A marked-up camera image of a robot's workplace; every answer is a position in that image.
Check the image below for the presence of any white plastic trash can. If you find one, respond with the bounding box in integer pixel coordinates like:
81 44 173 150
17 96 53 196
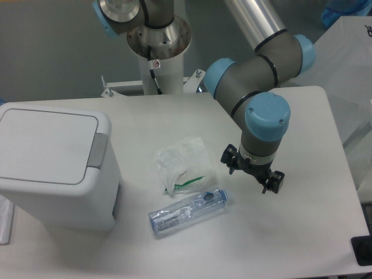
1 103 121 230

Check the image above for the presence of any black device at table edge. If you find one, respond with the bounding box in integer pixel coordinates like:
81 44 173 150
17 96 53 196
351 235 371 266

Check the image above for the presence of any blue object top right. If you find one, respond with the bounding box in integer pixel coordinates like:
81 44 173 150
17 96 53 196
321 0 371 29

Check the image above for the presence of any clear crushed plastic bottle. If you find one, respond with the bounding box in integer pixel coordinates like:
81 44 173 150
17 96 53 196
148 187 229 238

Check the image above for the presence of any crumpled white plastic bag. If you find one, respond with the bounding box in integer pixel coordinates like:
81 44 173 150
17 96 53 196
153 137 216 196

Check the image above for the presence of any black cable on pedestal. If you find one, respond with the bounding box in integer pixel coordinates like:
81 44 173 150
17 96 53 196
146 46 163 95

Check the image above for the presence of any white side table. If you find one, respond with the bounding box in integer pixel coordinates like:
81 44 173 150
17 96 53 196
286 16 372 149

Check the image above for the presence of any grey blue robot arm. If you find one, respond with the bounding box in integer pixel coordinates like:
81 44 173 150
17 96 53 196
92 1 316 193

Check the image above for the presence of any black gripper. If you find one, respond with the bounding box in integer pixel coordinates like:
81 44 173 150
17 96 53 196
220 144 285 194

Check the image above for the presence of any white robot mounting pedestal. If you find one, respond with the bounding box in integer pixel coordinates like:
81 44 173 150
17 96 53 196
100 16 204 98

